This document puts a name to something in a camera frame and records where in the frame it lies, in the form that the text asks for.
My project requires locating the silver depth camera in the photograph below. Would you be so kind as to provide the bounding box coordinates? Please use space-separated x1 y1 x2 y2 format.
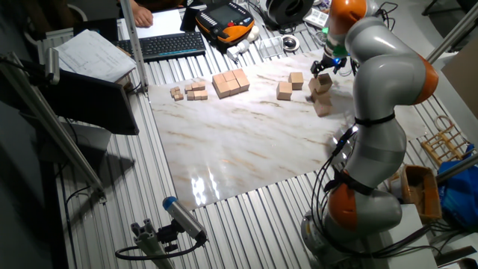
44 47 61 85

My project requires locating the wooden rack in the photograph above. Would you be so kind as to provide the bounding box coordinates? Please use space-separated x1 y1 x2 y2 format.
420 114 477 167

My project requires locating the brown cardboard board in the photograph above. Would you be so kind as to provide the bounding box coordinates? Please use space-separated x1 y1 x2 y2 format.
441 37 478 132

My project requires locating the black camera bracket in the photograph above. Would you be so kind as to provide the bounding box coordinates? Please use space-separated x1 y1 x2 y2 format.
156 219 181 253

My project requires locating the white egg shaped object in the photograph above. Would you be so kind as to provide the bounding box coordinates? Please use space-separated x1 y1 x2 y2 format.
246 25 261 43

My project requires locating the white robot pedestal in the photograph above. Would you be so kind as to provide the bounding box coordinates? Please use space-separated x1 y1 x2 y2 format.
367 203 440 269

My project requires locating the black cable bundle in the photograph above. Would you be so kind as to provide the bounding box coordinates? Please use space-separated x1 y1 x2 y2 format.
308 125 444 262

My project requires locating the round metal tin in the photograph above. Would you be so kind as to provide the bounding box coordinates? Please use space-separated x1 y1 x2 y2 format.
281 34 301 52

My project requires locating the black computer keyboard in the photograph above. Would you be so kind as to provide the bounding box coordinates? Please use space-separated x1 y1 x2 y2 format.
114 31 207 63

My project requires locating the bare person hand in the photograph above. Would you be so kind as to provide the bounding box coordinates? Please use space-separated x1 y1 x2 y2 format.
130 1 155 28

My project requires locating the silver camera with blue end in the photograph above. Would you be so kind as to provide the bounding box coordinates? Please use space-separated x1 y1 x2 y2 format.
162 195 208 244

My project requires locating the aluminium profile post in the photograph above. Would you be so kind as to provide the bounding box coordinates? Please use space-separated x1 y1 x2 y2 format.
0 51 108 205
425 2 478 65
435 152 478 185
118 0 149 93

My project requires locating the white paper stack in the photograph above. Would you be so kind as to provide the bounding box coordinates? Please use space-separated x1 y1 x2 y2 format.
53 28 137 84

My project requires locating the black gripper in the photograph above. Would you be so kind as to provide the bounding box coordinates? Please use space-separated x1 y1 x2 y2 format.
309 55 348 78

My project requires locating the black strap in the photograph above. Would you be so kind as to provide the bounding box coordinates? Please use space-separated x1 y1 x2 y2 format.
354 111 396 128
323 167 374 197

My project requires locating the white marble pattern mat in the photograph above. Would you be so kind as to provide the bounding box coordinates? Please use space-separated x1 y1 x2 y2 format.
148 52 429 212

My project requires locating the short aluminium profile mount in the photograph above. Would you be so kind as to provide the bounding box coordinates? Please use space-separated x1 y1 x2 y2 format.
130 218 176 269

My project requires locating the black orange teach pendant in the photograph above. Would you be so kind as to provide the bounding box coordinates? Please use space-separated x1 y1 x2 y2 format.
194 1 256 49

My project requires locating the white power adapter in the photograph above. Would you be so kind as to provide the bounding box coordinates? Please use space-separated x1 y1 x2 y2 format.
226 39 251 63

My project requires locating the brown cardboard box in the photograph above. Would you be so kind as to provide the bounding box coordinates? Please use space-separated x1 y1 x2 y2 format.
388 164 444 224

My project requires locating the blue bag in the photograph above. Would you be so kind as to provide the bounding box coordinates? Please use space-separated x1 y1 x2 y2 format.
437 143 478 229

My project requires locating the black smartphone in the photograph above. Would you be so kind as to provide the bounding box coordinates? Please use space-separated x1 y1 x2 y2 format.
179 7 201 33

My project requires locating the clear plastic box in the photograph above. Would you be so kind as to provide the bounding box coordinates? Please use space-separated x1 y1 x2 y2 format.
258 35 285 59

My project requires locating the black round spool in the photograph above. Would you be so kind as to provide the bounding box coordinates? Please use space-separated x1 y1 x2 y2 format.
264 0 316 28

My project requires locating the black box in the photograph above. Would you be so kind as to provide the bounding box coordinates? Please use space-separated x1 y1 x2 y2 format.
72 17 120 43

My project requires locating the green gripper mount plate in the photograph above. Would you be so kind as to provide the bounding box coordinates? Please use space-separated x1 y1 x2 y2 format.
321 26 351 59

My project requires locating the black monitor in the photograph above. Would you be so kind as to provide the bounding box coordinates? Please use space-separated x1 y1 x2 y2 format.
35 68 140 136

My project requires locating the black camera cable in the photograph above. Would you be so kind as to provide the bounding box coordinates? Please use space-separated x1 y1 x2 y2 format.
114 238 207 262

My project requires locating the white control box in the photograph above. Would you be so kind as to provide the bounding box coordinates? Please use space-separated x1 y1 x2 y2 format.
302 7 330 29

